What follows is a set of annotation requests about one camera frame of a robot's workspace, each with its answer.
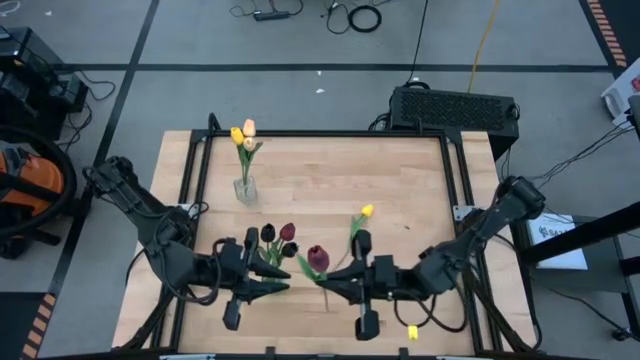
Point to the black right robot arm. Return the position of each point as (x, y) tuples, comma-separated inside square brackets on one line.
[(500, 215)]

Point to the peach artificial tulip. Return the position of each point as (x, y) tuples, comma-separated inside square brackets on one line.
[(249, 127)]

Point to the clear cut-glass vase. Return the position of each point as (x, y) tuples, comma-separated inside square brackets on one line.
[(246, 192)]

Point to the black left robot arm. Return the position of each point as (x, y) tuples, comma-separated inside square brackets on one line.
[(170, 265)]

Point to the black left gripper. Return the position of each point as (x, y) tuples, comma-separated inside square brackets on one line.
[(235, 270)]

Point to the black power strip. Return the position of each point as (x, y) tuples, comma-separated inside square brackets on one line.
[(272, 15)]

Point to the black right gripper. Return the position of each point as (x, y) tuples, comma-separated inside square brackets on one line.
[(382, 277)]

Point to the black metal table frame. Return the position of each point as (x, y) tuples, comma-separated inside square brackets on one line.
[(325, 133)]

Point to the white device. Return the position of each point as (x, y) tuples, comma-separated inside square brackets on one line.
[(620, 97)]

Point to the white printed sheet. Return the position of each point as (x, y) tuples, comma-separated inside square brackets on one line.
[(555, 240)]

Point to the black equipment box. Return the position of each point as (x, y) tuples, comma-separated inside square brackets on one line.
[(25, 65)]

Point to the black caster wheel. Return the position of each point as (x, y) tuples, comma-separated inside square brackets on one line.
[(621, 335)]

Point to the orange shop vacuum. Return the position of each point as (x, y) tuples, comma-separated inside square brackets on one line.
[(35, 175)]

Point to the black metal stand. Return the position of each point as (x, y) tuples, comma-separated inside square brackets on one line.
[(590, 232)]

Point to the yellow artificial tulip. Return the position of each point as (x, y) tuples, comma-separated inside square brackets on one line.
[(367, 210), (236, 135)]

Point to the black perforated computer case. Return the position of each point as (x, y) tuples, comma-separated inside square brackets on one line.
[(450, 110)]

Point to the black artificial tulip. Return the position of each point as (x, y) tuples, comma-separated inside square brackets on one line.
[(289, 249), (268, 232)]

